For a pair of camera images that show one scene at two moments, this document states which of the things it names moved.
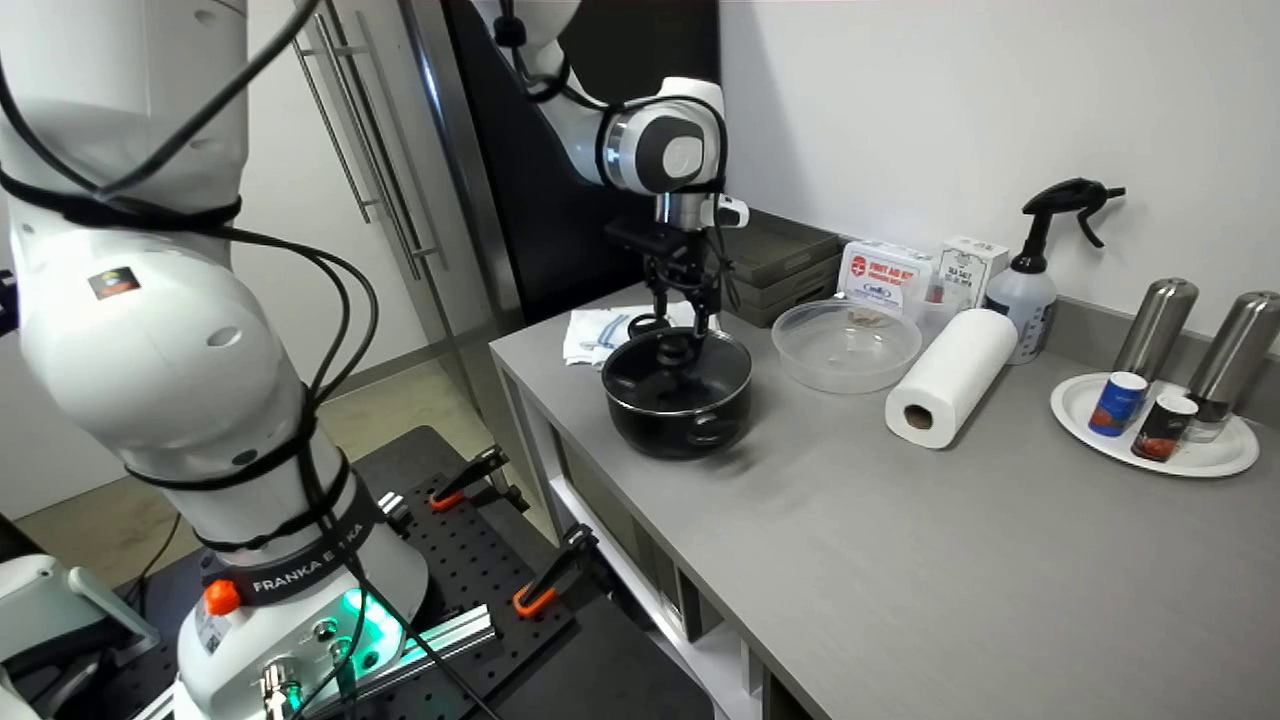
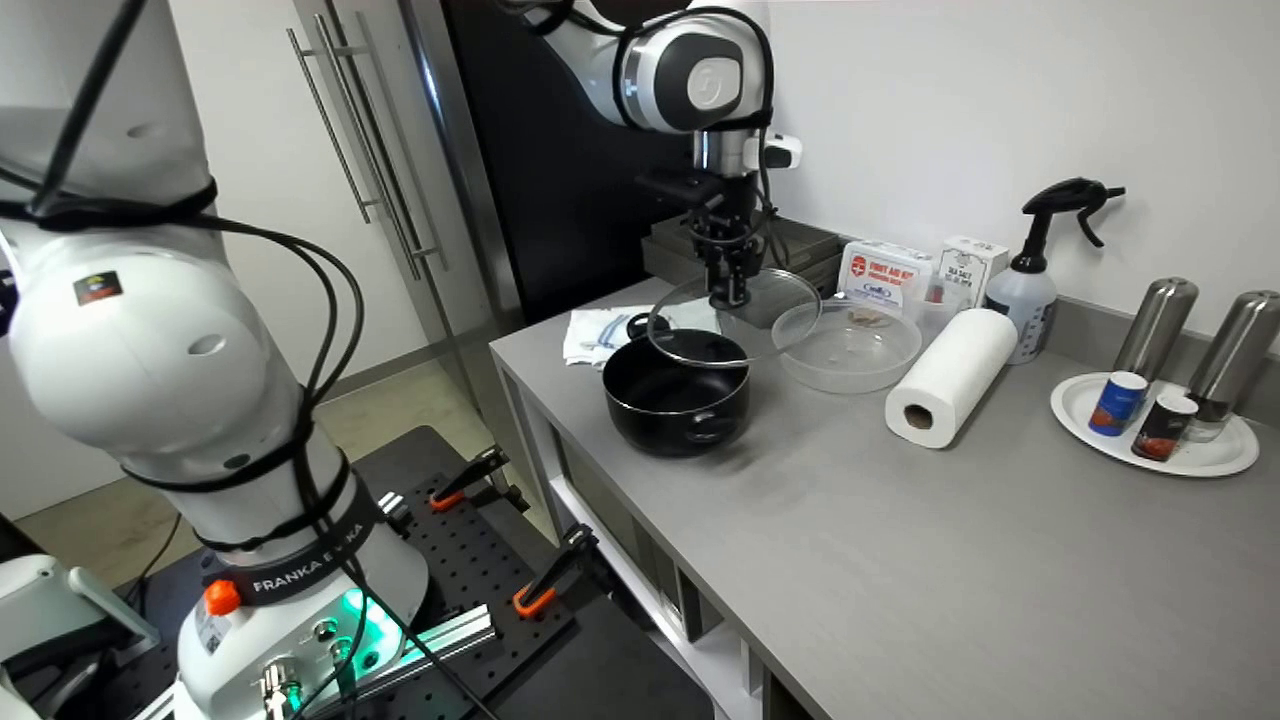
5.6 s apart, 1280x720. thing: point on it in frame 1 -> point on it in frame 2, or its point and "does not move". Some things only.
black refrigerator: x=528 y=231 does not move
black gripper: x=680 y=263 -> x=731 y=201
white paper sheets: x=588 y=332 does not move
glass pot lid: x=676 y=375 -> x=772 y=326
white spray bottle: x=1026 y=287 does not move
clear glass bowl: x=846 y=347 does not move
